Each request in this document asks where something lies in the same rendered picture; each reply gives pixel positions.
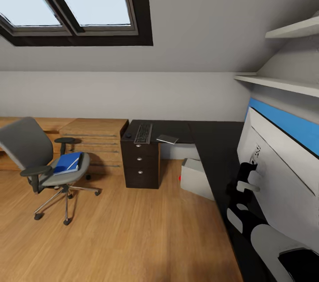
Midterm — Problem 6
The swivel chair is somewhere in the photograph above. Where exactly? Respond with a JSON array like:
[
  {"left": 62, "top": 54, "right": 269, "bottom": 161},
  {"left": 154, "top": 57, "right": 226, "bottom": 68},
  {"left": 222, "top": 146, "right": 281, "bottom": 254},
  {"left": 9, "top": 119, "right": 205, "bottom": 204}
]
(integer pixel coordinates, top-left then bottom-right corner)
[{"left": 0, "top": 116, "right": 100, "bottom": 226}]

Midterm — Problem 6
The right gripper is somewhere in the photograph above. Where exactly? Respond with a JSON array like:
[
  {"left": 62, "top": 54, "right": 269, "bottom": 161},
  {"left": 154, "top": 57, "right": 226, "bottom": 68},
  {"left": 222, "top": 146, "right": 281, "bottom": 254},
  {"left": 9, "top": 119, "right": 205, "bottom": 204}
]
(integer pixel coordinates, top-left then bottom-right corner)
[{"left": 225, "top": 183, "right": 253, "bottom": 203}]

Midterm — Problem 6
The folder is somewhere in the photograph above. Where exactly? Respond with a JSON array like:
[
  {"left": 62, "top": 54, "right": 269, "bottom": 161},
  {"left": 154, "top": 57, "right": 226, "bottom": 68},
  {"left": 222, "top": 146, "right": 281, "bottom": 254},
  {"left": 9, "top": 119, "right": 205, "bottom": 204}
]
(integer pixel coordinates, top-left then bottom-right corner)
[{"left": 53, "top": 152, "right": 84, "bottom": 175}]

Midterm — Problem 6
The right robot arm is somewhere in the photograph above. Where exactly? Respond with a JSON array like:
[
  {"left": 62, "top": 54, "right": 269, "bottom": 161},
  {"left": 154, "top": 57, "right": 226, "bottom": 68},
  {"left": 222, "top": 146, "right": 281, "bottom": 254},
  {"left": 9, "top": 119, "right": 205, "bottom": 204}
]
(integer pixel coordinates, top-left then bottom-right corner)
[{"left": 225, "top": 181, "right": 319, "bottom": 282}]

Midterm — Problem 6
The monitor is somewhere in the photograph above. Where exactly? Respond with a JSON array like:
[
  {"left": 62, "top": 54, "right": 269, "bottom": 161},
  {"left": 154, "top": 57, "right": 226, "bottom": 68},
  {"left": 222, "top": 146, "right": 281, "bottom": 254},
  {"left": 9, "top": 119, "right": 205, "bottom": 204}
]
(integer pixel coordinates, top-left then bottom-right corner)
[{"left": 229, "top": 107, "right": 319, "bottom": 254}]

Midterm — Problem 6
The notebook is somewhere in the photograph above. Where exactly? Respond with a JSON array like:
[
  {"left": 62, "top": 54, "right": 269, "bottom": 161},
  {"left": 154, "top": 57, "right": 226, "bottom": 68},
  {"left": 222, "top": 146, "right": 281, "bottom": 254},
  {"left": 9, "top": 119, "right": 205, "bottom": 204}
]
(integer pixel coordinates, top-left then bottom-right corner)
[{"left": 157, "top": 135, "right": 178, "bottom": 144}]

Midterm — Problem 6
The keyboard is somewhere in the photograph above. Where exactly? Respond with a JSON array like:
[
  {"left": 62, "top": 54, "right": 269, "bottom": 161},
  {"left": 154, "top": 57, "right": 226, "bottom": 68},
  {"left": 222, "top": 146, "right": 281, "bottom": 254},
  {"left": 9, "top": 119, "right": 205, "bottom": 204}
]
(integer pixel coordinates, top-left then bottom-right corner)
[{"left": 134, "top": 124, "right": 153, "bottom": 144}]

